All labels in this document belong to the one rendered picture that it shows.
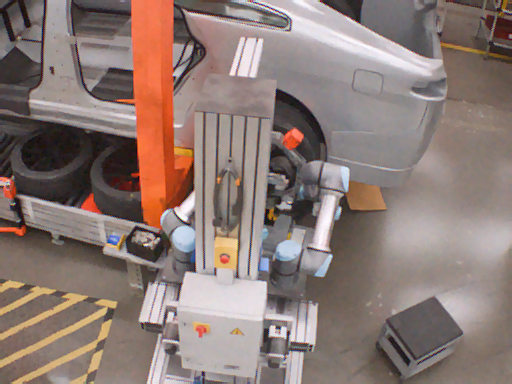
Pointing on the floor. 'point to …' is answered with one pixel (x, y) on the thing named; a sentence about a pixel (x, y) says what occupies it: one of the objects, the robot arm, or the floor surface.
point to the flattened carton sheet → (364, 197)
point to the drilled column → (138, 276)
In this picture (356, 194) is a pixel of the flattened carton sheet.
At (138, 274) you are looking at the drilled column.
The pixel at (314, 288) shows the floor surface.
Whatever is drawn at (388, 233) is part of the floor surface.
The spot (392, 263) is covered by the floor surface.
